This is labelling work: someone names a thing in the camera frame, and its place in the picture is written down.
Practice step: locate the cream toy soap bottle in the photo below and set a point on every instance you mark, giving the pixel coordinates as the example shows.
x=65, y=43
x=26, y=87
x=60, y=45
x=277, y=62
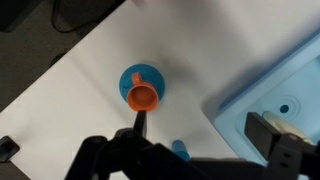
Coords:
x=286, y=125

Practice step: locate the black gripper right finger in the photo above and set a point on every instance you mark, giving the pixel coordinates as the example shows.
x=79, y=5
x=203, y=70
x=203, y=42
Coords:
x=263, y=133

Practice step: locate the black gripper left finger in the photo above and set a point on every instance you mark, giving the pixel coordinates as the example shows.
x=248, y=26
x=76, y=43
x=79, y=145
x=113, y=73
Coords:
x=140, y=121

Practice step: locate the blue toy saucer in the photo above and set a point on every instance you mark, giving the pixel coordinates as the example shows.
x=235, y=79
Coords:
x=151, y=73

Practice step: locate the red orange toy food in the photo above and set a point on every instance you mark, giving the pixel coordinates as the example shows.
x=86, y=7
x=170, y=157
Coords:
x=142, y=96

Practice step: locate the blue toy cup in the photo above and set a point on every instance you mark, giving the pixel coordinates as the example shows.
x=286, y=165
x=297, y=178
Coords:
x=180, y=150

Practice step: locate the light blue toy sink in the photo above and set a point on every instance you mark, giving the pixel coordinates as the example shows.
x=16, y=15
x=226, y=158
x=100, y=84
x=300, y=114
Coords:
x=260, y=90

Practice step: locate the black equipment beside table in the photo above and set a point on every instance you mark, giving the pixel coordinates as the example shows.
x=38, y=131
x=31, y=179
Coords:
x=7, y=148

